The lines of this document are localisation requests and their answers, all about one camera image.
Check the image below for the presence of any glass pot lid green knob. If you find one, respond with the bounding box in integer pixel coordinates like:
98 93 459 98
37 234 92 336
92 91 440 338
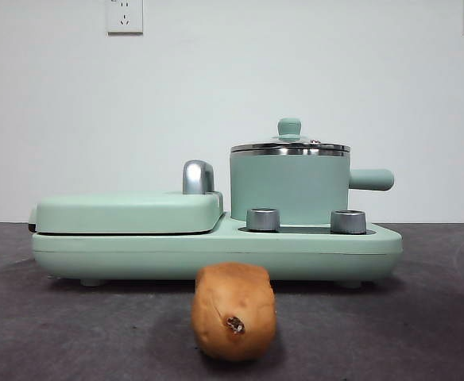
230 117 351 153

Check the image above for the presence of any brown potato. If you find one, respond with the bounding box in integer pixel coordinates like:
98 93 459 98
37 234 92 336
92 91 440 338
191 261 277 362

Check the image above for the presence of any silver control knob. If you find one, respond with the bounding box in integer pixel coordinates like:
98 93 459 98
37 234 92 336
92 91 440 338
330 209 367 234
246 207 281 232

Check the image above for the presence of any mint green griddle cover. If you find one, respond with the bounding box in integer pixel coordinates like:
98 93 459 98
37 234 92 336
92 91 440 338
28 190 225 235

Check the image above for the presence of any mint green breakfast machine base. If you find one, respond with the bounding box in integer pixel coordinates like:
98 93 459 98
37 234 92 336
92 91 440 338
30 212 404 287

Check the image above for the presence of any chrome griddle handle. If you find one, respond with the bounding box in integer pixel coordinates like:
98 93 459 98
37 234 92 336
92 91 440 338
182 159 216 195

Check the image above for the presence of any mint green pot with handle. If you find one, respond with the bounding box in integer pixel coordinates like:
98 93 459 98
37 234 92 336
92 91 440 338
229 145 396 224

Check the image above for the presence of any white wall socket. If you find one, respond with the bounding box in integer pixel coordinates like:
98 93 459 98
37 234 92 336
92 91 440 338
106 0 144 35

